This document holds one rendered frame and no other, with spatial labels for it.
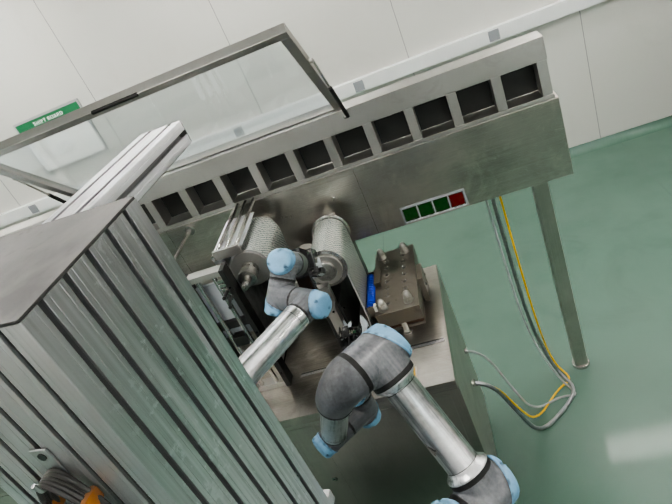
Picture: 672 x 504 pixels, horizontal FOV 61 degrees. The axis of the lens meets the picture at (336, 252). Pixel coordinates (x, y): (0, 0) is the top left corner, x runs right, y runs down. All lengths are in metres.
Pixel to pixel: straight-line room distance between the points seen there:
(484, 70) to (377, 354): 1.09
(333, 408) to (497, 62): 1.25
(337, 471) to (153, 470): 1.57
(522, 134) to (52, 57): 3.75
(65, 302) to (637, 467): 2.39
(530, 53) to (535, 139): 0.30
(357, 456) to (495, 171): 1.15
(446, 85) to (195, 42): 2.81
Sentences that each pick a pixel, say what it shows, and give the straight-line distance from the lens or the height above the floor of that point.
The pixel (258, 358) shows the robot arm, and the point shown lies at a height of 1.42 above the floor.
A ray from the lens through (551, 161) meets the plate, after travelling 2.22.
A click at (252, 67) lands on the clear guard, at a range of 1.77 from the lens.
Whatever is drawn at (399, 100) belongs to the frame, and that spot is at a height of 1.62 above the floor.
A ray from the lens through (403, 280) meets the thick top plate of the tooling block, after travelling 2.16.
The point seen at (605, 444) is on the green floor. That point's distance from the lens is 2.80.
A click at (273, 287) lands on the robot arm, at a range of 1.63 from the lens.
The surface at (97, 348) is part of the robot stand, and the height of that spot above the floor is 1.94.
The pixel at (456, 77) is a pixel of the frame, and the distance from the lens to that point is 2.05.
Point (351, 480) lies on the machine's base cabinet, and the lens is 2.32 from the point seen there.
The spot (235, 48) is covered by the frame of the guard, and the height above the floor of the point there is 2.02.
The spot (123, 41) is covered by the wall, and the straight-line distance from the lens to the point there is 4.74.
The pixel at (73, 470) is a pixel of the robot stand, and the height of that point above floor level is 1.80.
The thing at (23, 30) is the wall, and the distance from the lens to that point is 5.05.
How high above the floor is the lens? 2.23
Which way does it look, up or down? 29 degrees down
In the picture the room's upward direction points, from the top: 25 degrees counter-clockwise
